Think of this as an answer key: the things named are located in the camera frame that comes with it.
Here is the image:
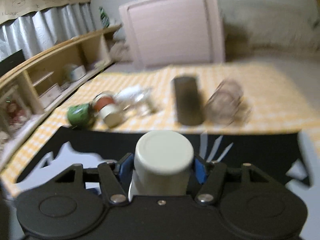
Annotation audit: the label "green tin cup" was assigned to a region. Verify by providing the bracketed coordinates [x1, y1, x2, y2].
[67, 103, 95, 128]

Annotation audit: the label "cream cup with red sleeve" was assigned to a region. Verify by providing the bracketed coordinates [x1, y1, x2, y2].
[92, 91, 124, 128]

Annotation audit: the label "clear glass jar cup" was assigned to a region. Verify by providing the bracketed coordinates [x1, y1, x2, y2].
[133, 88, 157, 116]

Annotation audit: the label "dark olive upside-down tumbler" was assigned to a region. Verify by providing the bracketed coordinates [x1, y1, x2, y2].
[172, 76, 204, 126]

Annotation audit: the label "clear mug with brown bands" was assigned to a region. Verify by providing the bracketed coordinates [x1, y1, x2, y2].
[204, 79, 252, 126]

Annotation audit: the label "yellow checkered cloth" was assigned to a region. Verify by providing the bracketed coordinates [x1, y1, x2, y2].
[1, 62, 319, 196]

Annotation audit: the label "small white drawer box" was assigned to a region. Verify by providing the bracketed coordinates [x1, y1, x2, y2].
[39, 83, 61, 108]

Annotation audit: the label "tissue box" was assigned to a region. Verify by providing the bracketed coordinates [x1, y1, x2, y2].
[63, 63, 86, 82]

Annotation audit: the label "wooden left shelf unit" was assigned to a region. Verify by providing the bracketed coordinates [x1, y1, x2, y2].
[0, 24, 123, 170]

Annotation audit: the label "pink folding table top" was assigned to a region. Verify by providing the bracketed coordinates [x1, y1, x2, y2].
[119, 0, 226, 70]

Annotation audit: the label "green glass bottle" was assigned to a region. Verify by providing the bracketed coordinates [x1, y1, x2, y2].
[99, 7, 110, 28]

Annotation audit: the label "beige bedding pile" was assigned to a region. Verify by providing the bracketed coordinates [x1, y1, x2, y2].
[119, 1, 319, 61]

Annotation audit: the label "grey curtain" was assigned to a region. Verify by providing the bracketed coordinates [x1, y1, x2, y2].
[1, 3, 96, 60]

